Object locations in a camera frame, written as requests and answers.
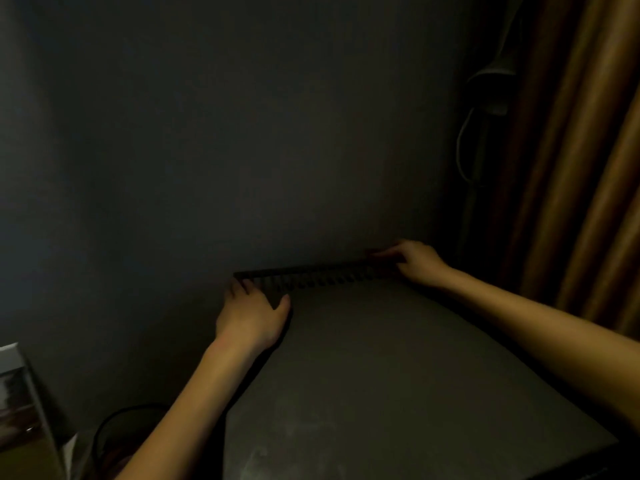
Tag person's left hand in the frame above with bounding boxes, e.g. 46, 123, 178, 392
215, 278, 292, 353

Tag person's right hand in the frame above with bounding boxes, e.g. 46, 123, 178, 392
372, 239, 452, 288

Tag dark grey vented appliance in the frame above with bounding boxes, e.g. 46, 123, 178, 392
222, 258, 621, 480

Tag person's left forearm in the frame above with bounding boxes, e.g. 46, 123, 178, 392
116, 335, 261, 480

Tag person's right forearm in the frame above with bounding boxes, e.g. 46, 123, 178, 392
427, 266, 640, 431

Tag black waste bin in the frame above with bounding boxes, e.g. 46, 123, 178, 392
92, 403, 174, 480

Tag brown curtain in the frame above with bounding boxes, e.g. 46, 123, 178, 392
499, 0, 640, 340

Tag white cable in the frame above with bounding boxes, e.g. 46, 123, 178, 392
455, 107, 477, 186

